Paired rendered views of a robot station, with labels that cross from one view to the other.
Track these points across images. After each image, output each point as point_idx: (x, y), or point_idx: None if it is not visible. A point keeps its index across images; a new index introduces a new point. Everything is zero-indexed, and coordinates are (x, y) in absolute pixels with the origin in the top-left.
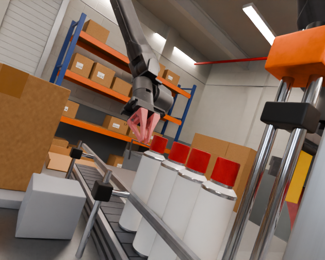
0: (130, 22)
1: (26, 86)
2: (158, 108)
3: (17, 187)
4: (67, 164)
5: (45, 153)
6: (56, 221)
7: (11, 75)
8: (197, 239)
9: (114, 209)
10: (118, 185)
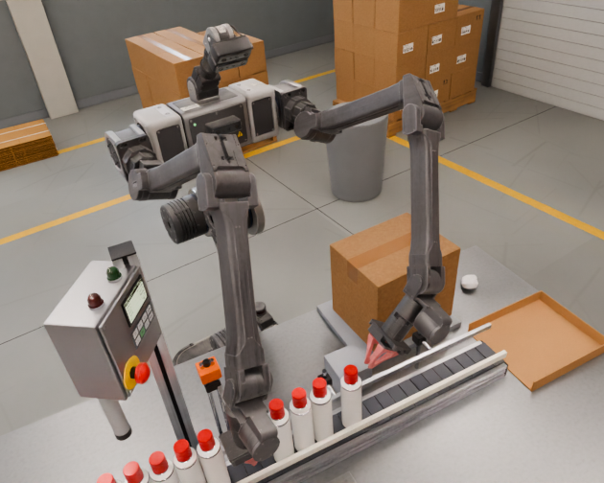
0: (412, 223)
1: (358, 277)
2: (388, 339)
3: None
4: (519, 335)
5: None
6: (334, 381)
7: (351, 268)
8: None
9: (378, 406)
10: None
